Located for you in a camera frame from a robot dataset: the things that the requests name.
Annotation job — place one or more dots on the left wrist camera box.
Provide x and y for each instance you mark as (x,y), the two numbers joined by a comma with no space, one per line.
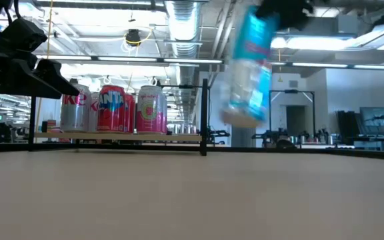
(22,35)

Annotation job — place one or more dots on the silver Diet Coke can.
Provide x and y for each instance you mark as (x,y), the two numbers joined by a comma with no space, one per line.
(94,113)
(75,113)

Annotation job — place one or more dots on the slim silver teal can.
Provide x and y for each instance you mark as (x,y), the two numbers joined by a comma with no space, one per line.
(248,83)

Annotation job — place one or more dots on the dark computer monitor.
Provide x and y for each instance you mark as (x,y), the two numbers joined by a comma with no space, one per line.
(377,120)

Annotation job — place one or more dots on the silver ventilation duct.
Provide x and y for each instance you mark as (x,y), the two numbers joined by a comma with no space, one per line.
(183,26)

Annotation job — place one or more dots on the black stacked chairs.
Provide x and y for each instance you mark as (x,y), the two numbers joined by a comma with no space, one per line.
(348,125)

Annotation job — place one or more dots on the wooden tray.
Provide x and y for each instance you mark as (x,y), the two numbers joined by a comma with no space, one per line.
(112,136)

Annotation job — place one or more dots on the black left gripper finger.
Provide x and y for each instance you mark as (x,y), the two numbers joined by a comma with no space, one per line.
(22,83)
(57,76)

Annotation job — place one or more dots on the black aluminium table frame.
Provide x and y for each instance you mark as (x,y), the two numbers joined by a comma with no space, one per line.
(312,151)

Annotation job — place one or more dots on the white pink Spindrift can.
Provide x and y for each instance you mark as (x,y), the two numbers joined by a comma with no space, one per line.
(164,113)
(148,113)

